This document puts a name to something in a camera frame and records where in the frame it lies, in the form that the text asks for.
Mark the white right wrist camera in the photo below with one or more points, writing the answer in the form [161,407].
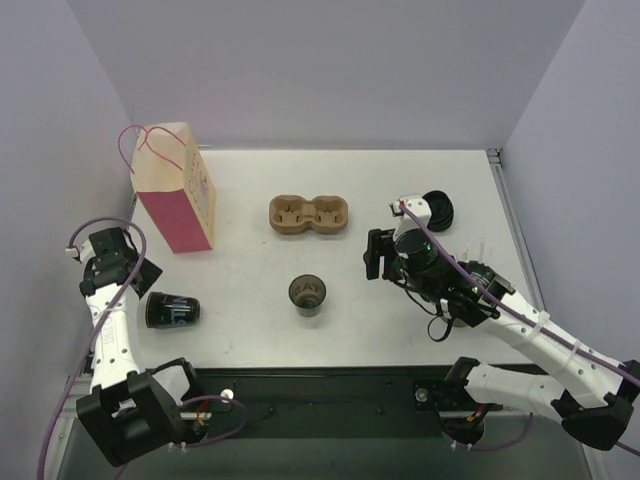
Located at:
[411,212]

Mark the brown cardboard cup carrier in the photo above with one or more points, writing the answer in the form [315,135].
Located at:
[293,214]

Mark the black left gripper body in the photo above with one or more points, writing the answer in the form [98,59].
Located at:
[111,263]

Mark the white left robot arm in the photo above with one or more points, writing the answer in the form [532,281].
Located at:
[130,410]

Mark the pink and cream paper bag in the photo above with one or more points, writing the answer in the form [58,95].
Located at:
[171,180]

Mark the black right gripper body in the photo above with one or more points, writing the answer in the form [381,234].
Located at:
[376,255]

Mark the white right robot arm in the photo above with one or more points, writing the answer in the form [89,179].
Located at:
[589,395]

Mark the stack of black cup lids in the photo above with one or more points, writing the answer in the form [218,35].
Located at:
[442,210]

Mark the grey cup with cable ties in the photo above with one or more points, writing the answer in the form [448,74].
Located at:
[459,300]

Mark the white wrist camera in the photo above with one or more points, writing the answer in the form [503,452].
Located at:
[411,212]
[75,252]

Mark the black paper cup with lettering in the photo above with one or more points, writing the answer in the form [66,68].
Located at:
[167,311]

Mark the dark cup with EAT print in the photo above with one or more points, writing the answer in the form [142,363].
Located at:
[307,293]

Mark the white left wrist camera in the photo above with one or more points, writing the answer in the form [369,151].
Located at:
[75,252]

